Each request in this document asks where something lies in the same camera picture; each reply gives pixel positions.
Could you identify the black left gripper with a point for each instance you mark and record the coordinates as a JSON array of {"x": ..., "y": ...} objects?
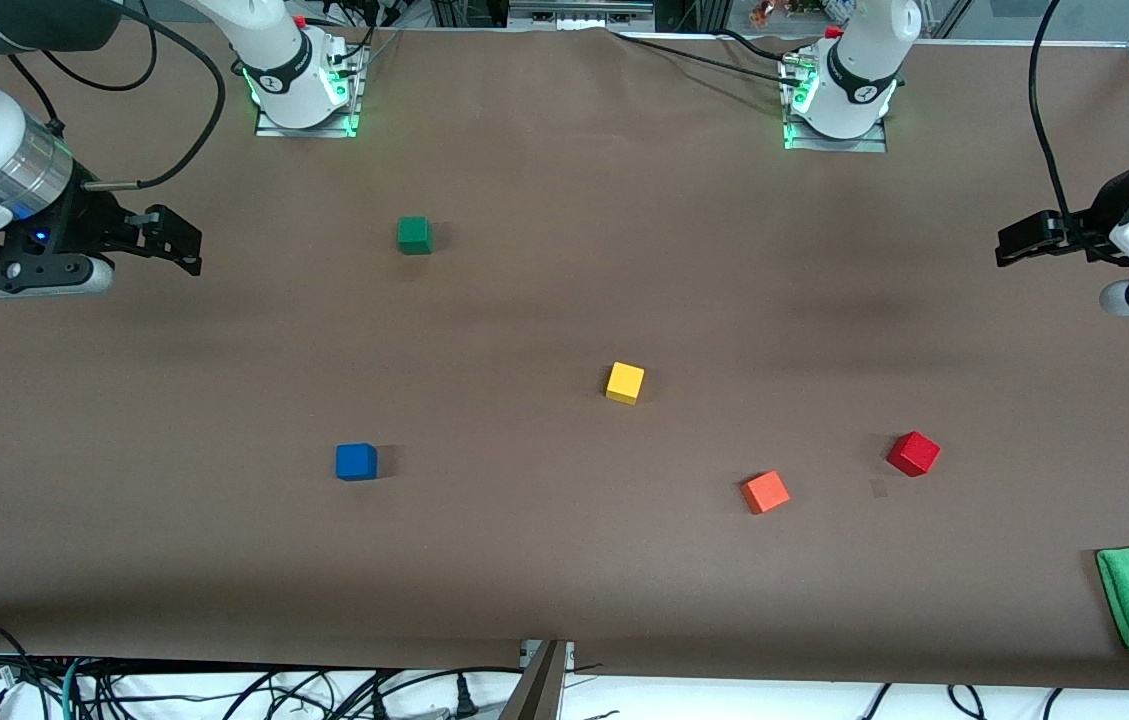
[{"x": 1090, "y": 229}]

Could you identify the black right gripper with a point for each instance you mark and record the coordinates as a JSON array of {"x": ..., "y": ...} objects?
[{"x": 92, "y": 222}]

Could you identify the red wooden block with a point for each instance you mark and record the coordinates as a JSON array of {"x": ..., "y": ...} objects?
[{"x": 913, "y": 454}]

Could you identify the blue wooden block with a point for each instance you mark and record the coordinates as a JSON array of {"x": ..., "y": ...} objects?
[{"x": 355, "y": 462}]

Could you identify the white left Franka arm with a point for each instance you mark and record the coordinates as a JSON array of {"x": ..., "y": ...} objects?
[{"x": 859, "y": 90}]

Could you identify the green wooden block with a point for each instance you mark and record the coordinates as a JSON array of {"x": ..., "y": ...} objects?
[{"x": 414, "y": 236}]

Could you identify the orange wooden block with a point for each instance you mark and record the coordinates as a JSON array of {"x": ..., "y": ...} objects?
[{"x": 765, "y": 492}]

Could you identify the yellow wooden block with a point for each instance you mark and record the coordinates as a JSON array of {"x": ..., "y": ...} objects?
[{"x": 624, "y": 383}]

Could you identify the brown table cover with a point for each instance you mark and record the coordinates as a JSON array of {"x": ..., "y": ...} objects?
[{"x": 564, "y": 560}]

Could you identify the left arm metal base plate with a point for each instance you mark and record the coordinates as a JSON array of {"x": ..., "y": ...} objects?
[{"x": 839, "y": 144}]

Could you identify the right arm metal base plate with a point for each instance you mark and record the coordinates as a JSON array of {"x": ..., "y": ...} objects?
[{"x": 352, "y": 100}]

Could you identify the silver aluminium frame rail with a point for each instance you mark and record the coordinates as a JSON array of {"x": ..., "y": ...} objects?
[{"x": 579, "y": 12}]

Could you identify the brown slanted post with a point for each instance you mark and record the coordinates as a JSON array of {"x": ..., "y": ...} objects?
[{"x": 536, "y": 690}]

